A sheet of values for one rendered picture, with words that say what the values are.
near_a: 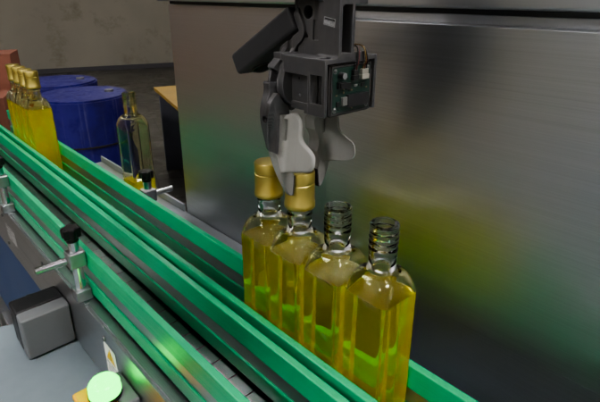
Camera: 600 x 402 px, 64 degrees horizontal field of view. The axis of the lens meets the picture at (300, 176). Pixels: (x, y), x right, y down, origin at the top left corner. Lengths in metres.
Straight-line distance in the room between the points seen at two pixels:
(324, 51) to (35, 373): 0.75
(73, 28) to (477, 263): 9.36
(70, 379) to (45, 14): 8.99
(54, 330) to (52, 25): 8.90
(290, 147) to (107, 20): 9.26
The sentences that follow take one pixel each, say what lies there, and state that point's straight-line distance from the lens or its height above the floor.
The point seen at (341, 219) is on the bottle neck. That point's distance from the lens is 0.50.
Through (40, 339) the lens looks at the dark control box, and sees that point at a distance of 0.99.
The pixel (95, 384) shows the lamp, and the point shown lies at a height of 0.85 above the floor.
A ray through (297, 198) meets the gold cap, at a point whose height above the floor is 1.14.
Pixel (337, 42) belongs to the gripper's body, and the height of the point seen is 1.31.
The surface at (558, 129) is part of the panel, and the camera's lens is 0.50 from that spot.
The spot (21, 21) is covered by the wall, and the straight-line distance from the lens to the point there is 9.77.
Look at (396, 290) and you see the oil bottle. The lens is 0.49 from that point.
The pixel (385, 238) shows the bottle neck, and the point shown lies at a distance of 0.47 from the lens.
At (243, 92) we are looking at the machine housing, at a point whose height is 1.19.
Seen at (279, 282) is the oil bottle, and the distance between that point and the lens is 0.58.
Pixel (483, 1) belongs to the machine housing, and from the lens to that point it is 0.53.
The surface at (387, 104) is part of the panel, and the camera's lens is 0.59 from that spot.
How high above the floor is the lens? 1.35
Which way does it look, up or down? 21 degrees down
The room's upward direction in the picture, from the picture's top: straight up
